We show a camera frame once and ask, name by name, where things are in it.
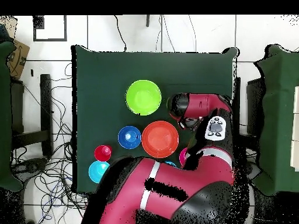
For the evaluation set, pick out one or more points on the large green bowl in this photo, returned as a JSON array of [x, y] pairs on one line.
[[143, 97]]

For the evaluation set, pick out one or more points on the dark blue bowl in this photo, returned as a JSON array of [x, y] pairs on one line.
[[129, 137]]

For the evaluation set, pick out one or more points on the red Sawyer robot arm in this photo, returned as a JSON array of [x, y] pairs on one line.
[[175, 182]]

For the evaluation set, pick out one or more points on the wide orange bowl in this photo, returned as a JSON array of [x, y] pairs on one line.
[[160, 139]]

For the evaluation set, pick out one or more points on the magenta bowl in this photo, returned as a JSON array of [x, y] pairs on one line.
[[182, 157]]

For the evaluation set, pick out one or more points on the light blue cup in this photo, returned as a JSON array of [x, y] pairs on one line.
[[170, 162]]

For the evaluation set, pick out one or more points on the black metal stand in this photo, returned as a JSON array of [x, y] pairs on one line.
[[46, 105], [255, 107]]

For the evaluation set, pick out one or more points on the dark green tablecloth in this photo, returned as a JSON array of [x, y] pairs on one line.
[[151, 65]]

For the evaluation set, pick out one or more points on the grey machine base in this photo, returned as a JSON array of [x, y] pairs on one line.
[[254, 171], [30, 165]]

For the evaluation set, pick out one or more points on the green cloth side table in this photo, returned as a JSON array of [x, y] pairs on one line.
[[4, 116], [278, 116]]

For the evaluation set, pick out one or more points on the red cup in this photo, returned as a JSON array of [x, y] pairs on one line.
[[102, 153]]

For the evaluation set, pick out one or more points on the light blue bowl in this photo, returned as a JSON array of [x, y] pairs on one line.
[[97, 171]]

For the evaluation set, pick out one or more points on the cardboard box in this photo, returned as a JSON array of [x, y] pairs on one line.
[[17, 60]]

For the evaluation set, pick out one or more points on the black post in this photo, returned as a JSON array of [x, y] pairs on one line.
[[147, 21]]

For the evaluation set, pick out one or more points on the black square frame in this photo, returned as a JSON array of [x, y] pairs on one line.
[[65, 28]]

